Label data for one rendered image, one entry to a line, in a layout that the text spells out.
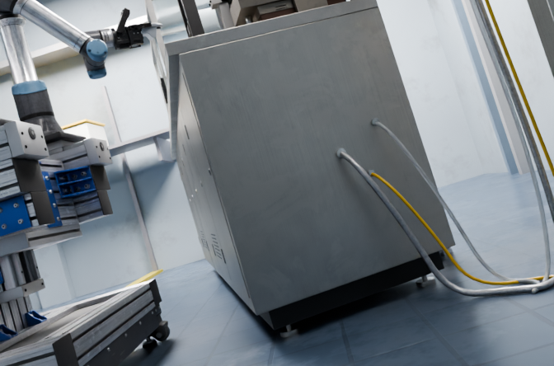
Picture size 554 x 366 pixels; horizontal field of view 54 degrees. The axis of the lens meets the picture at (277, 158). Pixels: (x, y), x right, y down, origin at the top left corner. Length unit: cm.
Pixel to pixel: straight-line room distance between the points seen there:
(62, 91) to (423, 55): 360
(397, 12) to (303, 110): 409
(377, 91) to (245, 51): 41
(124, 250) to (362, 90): 424
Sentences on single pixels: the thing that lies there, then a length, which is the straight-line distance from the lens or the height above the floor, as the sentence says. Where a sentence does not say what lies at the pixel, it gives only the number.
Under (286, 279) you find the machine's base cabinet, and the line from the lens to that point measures 154.
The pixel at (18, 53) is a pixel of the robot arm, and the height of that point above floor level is 119.
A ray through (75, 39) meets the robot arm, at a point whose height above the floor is 117.
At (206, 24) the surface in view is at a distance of 299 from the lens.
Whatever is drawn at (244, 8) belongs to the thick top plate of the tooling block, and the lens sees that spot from 171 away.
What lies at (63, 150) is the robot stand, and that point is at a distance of 201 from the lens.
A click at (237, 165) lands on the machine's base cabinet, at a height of 51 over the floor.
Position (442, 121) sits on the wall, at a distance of 547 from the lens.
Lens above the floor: 40
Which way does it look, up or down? 4 degrees up
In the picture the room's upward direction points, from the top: 17 degrees counter-clockwise
